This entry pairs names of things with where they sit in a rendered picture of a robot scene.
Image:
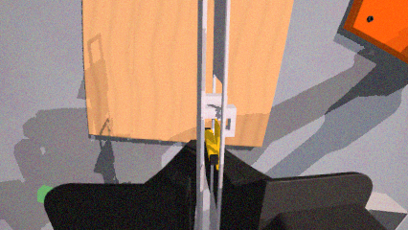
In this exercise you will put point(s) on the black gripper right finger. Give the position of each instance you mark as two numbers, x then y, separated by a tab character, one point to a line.
251	199

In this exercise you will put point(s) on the green and white flat bar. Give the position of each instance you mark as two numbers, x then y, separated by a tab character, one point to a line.
41	193

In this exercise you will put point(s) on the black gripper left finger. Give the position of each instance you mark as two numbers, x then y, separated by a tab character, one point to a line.
166	201

